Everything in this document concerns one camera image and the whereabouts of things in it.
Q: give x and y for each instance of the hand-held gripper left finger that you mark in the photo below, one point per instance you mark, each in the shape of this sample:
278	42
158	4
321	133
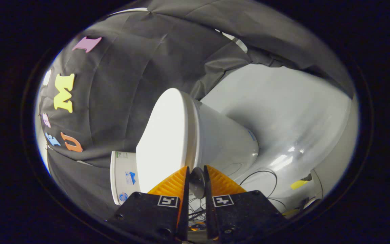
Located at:
147	213

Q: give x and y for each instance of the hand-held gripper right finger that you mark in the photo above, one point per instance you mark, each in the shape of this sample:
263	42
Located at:
242	213

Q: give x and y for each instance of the white toilet lid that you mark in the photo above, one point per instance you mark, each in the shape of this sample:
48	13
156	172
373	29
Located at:
164	135

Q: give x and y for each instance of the white toilet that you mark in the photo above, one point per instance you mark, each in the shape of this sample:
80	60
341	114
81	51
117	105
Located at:
225	139

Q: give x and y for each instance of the yellow tape strip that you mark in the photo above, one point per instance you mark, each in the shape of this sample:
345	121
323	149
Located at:
299	184

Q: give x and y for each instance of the black backdrop cloth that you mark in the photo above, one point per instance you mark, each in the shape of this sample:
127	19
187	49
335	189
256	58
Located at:
120	84

